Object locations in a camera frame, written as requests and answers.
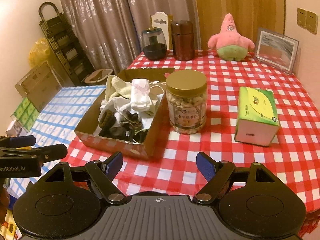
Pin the black and clear jar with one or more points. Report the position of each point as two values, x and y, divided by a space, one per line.
153 51

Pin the brown cardboard box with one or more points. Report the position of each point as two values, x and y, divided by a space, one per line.
112 146

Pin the white wooden ornament stand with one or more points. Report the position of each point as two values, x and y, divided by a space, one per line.
160 18

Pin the woven basket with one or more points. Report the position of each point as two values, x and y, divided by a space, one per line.
98 76

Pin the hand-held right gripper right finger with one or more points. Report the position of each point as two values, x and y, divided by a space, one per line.
206 167

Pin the taped cardboard storage carton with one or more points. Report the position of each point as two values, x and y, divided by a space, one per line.
40 85

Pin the pink starfish plush toy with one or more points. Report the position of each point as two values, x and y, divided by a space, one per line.
228 40

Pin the black folding rack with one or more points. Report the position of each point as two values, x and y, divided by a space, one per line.
65 45

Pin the stack of green packets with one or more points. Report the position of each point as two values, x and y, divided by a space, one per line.
25 112

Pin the white mask with black loops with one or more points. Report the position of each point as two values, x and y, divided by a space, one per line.
120 105

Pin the nut jar with gold lid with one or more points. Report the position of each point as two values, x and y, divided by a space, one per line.
186 110

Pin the pleated surgical face mask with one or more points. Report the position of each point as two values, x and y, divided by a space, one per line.
153 102

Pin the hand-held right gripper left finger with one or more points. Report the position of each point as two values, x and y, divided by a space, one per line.
113 165

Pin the dark cloth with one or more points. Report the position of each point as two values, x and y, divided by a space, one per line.
131 125

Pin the gold wall socket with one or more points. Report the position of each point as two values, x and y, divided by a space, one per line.
312 22
301 18

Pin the white sock with pink trim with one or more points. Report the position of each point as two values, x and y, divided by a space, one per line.
140 92

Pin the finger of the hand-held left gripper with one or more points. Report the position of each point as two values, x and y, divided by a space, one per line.
20 141
55 152

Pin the cream towel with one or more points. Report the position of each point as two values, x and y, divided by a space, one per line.
117 85

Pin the blue checked cloth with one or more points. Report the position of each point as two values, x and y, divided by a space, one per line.
62 110

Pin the framed picture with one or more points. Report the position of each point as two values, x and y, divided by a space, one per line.
275 48

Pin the green tissue box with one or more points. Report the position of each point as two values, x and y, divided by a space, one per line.
255 105

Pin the brown metal canister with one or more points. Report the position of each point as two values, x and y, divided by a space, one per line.
182 42

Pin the red checkered tablecloth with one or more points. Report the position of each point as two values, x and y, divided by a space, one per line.
225 80

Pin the yellow plastic bag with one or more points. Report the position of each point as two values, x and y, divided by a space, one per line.
40 52

